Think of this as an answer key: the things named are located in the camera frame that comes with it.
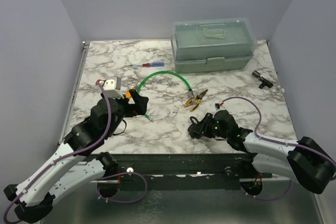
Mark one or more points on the green cable lock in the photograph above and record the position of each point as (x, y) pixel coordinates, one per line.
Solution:
(163, 72)

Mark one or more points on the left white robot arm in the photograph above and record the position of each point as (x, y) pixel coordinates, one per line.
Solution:
(34, 198)

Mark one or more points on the black cylinder lock part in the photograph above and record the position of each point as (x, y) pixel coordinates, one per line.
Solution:
(264, 82)

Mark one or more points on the black metal base rail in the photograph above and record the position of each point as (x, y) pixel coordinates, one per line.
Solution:
(185, 171)

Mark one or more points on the black Kaijing padlock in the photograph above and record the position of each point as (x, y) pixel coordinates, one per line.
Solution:
(195, 129)

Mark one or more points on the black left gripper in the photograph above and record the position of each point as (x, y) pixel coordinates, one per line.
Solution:
(139, 108)

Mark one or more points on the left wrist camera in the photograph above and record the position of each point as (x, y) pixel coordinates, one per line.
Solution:
(112, 87)

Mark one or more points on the green translucent tool box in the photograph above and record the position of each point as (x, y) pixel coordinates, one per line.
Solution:
(212, 45)

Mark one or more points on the red blue screwdriver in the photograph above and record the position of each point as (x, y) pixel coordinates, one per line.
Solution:
(149, 64)

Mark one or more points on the aluminium side rail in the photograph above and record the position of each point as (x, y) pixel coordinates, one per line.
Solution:
(73, 96)

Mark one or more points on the yellow black needle-nose pliers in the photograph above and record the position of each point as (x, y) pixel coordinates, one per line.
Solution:
(196, 99)

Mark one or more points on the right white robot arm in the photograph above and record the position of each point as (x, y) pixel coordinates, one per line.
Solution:
(304, 161)

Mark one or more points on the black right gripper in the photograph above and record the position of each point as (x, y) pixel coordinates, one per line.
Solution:
(208, 120)

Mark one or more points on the orange utility knife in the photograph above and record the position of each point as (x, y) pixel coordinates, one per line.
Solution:
(128, 95)

